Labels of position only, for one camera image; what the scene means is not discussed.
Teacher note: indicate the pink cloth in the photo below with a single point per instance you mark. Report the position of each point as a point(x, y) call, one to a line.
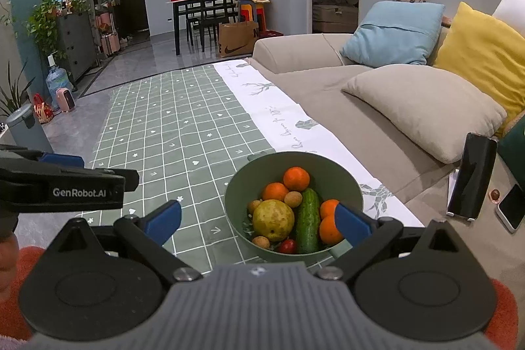
point(10, 344)

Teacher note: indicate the green cucumber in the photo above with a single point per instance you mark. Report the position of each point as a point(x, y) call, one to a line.
point(308, 221)

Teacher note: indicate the orange fleece clothing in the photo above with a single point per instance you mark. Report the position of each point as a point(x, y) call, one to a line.
point(33, 272)

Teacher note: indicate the beige cushion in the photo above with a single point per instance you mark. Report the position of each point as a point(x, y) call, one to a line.
point(426, 104)

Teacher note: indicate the flat red box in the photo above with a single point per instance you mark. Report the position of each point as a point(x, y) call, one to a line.
point(272, 33)

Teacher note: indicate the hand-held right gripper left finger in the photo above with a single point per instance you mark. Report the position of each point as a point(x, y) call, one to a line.
point(164, 221)

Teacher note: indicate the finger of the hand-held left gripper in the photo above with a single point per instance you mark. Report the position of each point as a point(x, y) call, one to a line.
point(61, 160)
point(127, 180)

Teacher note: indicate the person's left hand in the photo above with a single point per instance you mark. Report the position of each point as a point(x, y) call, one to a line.
point(6, 264)

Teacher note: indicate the blue water bottle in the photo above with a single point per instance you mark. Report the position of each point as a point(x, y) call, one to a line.
point(57, 79)

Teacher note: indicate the black smartphone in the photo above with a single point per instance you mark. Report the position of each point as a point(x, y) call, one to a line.
point(471, 173)

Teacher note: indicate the colourful stacked stools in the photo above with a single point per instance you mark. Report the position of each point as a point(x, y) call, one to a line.
point(248, 11)

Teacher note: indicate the brown paper bag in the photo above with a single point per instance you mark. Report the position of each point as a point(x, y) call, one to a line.
point(238, 40)

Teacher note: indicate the pink heater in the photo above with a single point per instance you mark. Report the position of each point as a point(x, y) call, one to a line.
point(65, 100)

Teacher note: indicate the pink suitcase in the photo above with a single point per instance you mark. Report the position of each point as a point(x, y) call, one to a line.
point(110, 42)

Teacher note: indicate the orange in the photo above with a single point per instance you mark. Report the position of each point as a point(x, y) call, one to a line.
point(275, 192)
point(327, 209)
point(328, 231)
point(296, 177)

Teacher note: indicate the green bowl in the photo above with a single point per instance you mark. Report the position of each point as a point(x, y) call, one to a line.
point(254, 182)

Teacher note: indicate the red cherry tomato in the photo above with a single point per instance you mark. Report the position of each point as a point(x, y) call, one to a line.
point(288, 246)

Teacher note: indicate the grey cabinet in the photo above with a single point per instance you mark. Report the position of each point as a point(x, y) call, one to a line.
point(78, 46)

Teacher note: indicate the beige sofa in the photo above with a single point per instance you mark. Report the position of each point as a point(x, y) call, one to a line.
point(311, 87)

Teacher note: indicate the potted trailing plant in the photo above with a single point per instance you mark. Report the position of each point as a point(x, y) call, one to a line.
point(41, 22)

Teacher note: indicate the brown longan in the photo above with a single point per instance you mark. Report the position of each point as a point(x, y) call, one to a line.
point(293, 199)
point(261, 241)
point(254, 205)

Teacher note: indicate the light blue cushion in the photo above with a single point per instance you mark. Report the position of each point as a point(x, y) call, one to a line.
point(393, 34)

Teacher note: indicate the bed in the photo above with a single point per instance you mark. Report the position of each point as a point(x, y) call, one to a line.
point(332, 16)

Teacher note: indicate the white-edged smartphone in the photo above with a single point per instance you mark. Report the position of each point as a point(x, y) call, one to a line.
point(512, 206)

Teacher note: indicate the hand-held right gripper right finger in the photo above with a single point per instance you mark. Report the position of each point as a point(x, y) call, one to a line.
point(352, 223)

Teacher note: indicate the yellow pear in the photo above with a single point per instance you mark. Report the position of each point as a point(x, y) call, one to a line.
point(273, 218)

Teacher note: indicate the grey bin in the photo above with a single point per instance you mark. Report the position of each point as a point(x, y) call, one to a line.
point(24, 132)

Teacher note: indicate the white cushion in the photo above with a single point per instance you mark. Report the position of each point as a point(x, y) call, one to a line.
point(512, 3)

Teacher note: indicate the green checked tablecloth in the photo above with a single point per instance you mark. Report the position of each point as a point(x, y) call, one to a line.
point(172, 120)

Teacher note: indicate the tall thin-leaf plant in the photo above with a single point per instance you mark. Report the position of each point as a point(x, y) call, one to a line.
point(11, 99)

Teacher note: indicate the yellow cushion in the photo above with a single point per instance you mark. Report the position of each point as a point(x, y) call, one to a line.
point(480, 54)

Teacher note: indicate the black dining table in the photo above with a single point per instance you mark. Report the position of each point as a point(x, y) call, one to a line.
point(176, 26)

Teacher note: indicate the dark green garment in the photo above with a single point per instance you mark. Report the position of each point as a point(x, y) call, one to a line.
point(514, 151)

